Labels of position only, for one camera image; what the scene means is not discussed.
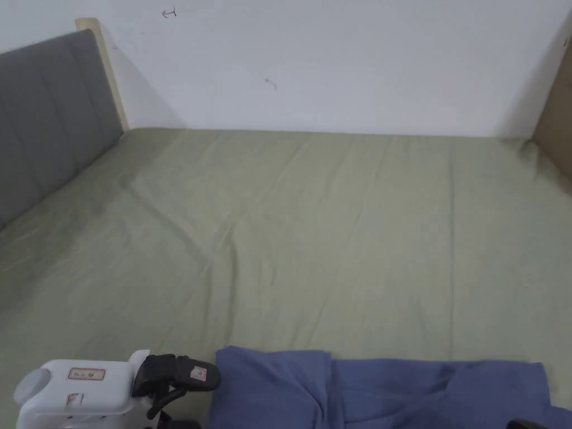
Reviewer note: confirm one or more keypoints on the bed with pale green sheet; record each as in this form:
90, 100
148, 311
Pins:
313, 223

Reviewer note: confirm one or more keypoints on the blue shirt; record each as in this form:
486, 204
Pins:
384, 393

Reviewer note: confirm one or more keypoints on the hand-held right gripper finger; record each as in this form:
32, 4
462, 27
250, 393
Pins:
521, 424

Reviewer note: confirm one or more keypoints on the grey padded headboard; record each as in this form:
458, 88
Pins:
49, 120

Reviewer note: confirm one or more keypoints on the brown wooden footboard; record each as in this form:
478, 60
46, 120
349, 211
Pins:
557, 120

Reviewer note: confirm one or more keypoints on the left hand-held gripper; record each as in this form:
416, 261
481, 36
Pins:
85, 393

